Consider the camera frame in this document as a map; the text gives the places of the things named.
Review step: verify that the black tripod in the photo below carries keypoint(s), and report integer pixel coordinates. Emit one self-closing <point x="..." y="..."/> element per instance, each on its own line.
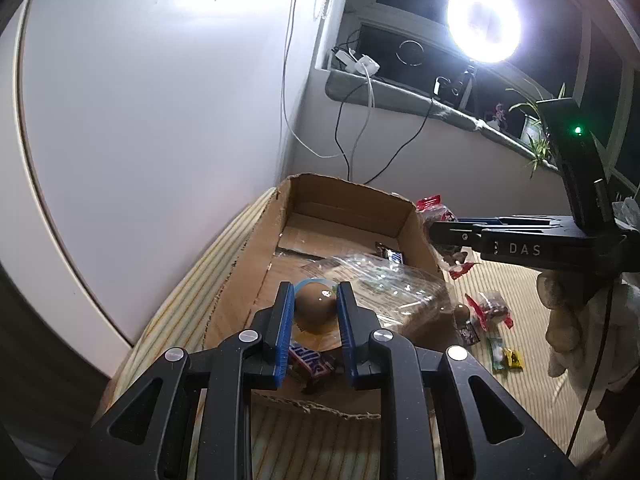
<point x="465" y="85"/>

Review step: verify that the potted spider plant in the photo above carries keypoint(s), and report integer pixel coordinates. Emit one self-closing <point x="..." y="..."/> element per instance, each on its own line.
<point x="537" y="145"/>

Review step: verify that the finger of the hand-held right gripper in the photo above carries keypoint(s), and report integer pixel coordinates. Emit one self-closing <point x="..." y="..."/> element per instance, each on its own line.
<point x="510" y="221"/>
<point x="452" y="235"/>

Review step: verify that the brown kiwi fruit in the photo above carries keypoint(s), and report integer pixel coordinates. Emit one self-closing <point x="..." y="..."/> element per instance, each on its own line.
<point x="312" y="310"/>

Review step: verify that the person's right forearm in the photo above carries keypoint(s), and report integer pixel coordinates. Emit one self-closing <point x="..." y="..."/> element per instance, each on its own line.
<point x="622" y="420"/>

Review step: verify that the white power strip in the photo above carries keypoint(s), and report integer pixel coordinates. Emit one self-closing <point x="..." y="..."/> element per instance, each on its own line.
<point x="362" y="64"/>

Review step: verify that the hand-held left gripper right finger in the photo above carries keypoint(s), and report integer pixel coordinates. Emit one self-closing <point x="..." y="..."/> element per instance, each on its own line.
<point x="345" y="330"/>

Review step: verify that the striped bed blanket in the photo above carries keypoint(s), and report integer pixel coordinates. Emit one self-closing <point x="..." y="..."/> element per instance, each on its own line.
<point x="515" y="285"/>

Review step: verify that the person's right hand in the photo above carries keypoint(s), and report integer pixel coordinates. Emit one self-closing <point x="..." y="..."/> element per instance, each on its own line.
<point x="575" y="340"/>

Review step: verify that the clear wafer biscuit pack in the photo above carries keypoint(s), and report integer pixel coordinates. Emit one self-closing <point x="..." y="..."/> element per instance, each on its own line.
<point x="390" y="285"/>

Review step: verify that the pink small figurine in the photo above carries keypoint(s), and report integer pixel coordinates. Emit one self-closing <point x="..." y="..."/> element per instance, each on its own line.
<point x="497" y="115"/>

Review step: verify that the brown braised egg packet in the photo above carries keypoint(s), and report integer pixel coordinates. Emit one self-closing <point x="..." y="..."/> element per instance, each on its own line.
<point x="462" y="316"/>

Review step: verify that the red clear snack packet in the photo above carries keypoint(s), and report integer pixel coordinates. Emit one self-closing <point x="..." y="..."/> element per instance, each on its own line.
<point x="435" y="210"/>

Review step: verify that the cardboard box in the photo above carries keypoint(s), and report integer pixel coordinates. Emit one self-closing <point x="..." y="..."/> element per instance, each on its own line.
<point x="250" y="270"/>

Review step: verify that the yellow green candy packet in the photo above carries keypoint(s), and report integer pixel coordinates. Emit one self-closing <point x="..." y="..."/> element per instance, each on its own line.
<point x="512" y="358"/>

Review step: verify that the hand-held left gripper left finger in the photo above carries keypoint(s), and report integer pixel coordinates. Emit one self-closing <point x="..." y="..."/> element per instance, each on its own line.
<point x="285" y="320"/>

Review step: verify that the green white candy packet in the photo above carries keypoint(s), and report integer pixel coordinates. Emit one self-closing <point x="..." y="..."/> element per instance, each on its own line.
<point x="496" y="352"/>

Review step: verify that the brown chocolate bar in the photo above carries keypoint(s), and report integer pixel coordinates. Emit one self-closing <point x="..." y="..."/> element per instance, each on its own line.
<point x="310" y="362"/>
<point x="392" y="255"/>

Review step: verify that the dark red jujube packet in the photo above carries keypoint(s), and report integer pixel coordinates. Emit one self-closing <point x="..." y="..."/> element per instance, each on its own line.
<point x="490" y="307"/>

